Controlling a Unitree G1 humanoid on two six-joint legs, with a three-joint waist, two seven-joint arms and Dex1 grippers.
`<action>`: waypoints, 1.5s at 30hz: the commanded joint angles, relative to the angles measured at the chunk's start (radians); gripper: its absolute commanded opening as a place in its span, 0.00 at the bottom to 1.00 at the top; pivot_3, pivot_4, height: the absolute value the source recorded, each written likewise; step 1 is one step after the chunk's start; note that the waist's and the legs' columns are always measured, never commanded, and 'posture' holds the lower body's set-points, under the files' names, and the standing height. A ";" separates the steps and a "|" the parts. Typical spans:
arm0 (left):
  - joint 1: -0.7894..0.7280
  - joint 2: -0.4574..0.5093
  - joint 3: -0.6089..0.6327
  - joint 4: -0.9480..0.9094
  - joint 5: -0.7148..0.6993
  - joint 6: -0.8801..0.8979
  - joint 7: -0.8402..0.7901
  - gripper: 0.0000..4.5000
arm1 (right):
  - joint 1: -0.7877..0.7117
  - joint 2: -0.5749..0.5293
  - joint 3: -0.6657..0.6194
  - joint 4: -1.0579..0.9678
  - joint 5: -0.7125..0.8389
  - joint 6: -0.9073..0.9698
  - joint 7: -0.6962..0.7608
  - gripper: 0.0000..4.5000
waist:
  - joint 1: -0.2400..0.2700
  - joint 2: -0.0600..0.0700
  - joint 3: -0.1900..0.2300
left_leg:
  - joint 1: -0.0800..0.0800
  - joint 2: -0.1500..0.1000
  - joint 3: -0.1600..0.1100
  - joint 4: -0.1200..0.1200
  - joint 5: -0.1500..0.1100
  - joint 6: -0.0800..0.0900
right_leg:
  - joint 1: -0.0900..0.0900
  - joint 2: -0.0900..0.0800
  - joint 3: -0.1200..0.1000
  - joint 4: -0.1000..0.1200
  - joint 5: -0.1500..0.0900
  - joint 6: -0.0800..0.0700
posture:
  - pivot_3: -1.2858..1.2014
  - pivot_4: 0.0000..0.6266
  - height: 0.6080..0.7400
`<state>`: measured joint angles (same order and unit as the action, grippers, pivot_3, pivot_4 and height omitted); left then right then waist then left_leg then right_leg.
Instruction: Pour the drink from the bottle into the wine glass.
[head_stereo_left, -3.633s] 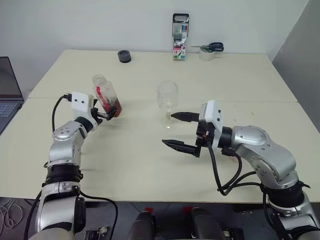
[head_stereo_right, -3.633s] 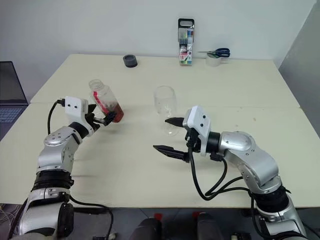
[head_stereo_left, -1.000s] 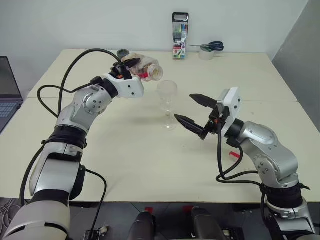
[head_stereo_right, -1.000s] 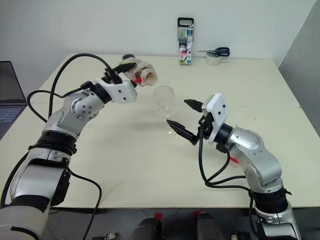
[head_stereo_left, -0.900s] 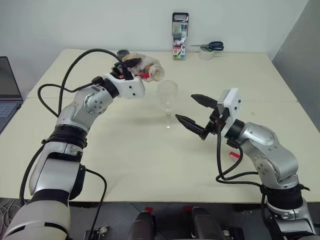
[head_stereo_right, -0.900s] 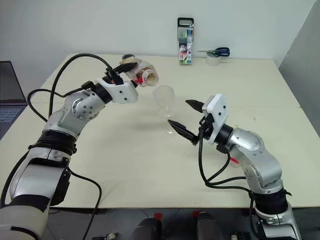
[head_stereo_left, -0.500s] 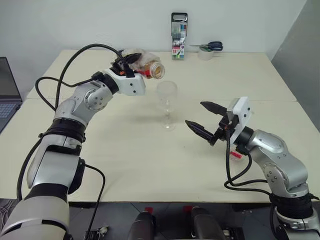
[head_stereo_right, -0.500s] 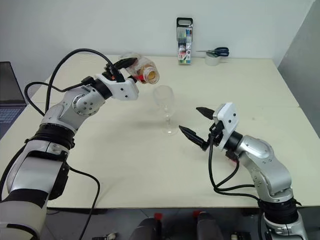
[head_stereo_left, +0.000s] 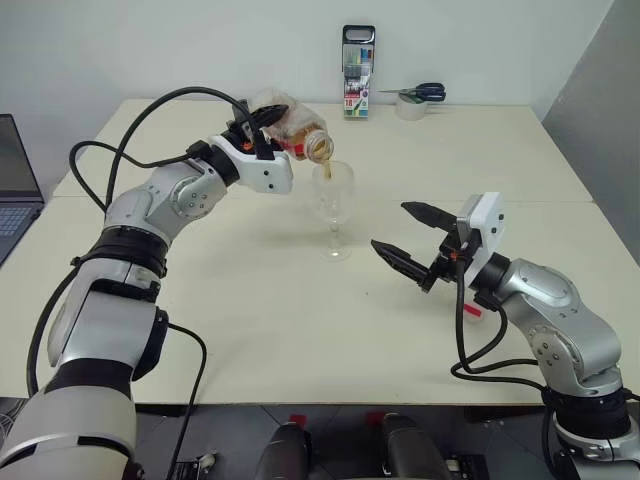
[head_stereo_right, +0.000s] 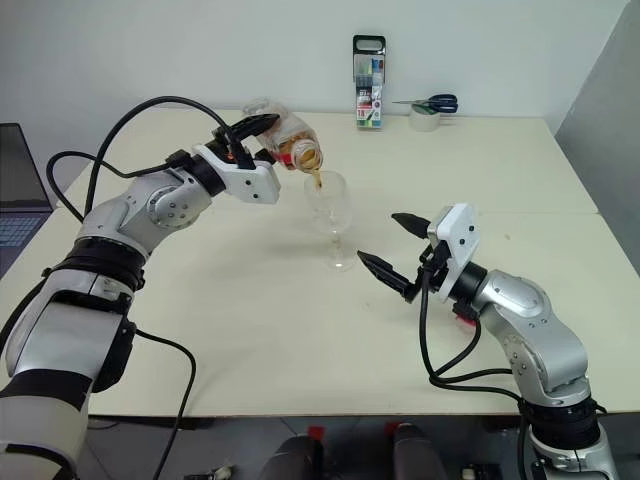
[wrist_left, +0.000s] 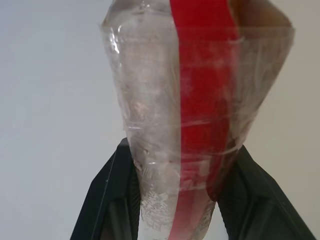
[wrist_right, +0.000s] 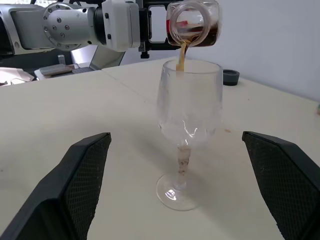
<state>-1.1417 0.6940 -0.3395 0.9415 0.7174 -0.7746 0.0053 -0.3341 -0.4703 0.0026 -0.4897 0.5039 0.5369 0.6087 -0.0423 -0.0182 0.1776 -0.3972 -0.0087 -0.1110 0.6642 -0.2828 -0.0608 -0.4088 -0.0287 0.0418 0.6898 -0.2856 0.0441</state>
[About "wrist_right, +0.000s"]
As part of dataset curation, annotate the brown flat stack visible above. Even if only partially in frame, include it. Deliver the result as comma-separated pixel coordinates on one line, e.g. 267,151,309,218
34,63,78,79

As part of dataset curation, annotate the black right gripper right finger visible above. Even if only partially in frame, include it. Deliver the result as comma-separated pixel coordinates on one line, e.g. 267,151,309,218
241,131,320,240

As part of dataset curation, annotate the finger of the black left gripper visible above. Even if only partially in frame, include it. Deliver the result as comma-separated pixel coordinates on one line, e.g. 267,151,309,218
149,0,173,8
151,41,180,51

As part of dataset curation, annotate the clear bottle with brown drink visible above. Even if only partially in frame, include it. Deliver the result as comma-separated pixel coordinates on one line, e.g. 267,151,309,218
165,0,223,49

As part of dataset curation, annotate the black round lid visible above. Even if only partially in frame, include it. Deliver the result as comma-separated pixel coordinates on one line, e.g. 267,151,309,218
222,69,241,87

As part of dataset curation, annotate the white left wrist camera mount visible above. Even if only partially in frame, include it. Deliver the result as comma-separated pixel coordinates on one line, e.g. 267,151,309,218
101,0,141,53

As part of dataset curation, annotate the clear wine glass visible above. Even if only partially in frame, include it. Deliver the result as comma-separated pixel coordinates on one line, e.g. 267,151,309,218
155,59,224,212

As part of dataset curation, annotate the dark grey laptop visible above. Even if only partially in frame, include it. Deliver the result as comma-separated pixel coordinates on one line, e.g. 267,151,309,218
71,44,126,75

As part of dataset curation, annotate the crumpled beige paper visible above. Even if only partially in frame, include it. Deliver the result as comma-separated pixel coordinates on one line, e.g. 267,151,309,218
0,66,36,87

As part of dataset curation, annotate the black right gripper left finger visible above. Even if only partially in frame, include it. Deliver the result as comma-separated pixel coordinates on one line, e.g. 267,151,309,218
0,132,112,240

